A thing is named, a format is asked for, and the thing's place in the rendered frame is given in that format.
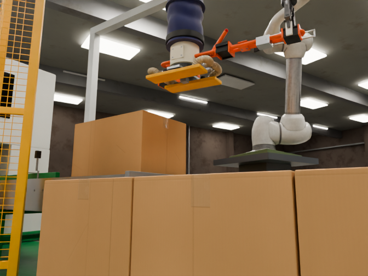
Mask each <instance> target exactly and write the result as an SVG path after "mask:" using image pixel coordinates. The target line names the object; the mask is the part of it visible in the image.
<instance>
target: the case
mask: <svg viewBox="0 0 368 276"><path fill-rule="evenodd" d="M125 171H140V172H146V173H157V174H168V175H185V174H186V124H185V123H181V122H178V121H176V120H173V119H169V118H166V117H163V116H160V115H157V114H154V113H151V112H147V111H144V110H140V111H135V112H130V113H126V114H120V115H117V116H112V117H107V118H103V119H98V120H92V121H89V122H84V123H79V124H75V130H74V145H73V159H72V174H71V177H75V176H96V175H118V174H125Z"/></svg>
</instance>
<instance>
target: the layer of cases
mask: <svg viewBox="0 0 368 276"><path fill-rule="evenodd" d="M36 276H368V167H358V168H333V169H307V170H295V171H291V170H281V171H255V172H229V173H215V174H189V175H164V176H138V177H112V178H98V179H72V180H46V181H45V182H44V194H43V206H42V219H41V231H40V238H39V250H38V262H37V274H36Z"/></svg>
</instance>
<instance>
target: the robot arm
mask: <svg viewBox="0 0 368 276"><path fill-rule="evenodd" d="M309 1H310V0H281V6H282V7H284V8H283V9H282V10H280V11H279V12H278V13H276V14H275V15H274V16H273V18H272V19H271V21H270V23H269V25H268V27H267V29H266V30H265V32H264V36H265V35H270V36H272V35H276V34H279V33H281V32H280V25H281V23H282V22H285V28H286V36H290V35H293V32H292V27H293V26H295V25H296V23H295V12H296V11H297V10H299V9H300V8H301V7H302V6H304V5H305V4H306V3H308V2H309ZM312 45H313V38H307V39H303V40H302V41H301V42H298V43H294V44H289V45H287V44H281V45H276V46H273V47H272V48H268V49H264V50H263V51H264V52H265V53H266V54H273V53H279V52H284V57H285V58H286V89H285V114H284V115H283V116H282V117H281V120H280V123H278V122H274V119H273V118H272V117H270V116H259V117H257V118H256V120H255V121H254V124H253V127H252V151H250V152H253V151H258V150H263V149H266V148H267V149H271V150H275V145H277V144H280V145H296V144H300V143H304V142H306V141H308V140H309V139H310V138H311V135H312V128H311V126H310V125H309V123H307V122H305V119H304V116H303V115H302V114H300V109H301V81H302V58H304V56H305V53H306V52H307V51H309V50H310V49H311V47H312ZM247 153H248V152H247Z"/></svg>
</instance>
